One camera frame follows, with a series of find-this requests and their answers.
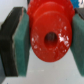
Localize gripper green padded right finger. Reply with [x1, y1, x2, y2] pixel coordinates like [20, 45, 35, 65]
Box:
[69, 7, 84, 68]

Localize gripper green padded left finger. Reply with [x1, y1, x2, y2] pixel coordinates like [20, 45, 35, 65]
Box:
[0, 7, 30, 76]

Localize small red gear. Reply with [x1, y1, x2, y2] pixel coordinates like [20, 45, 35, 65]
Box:
[27, 0, 75, 62]

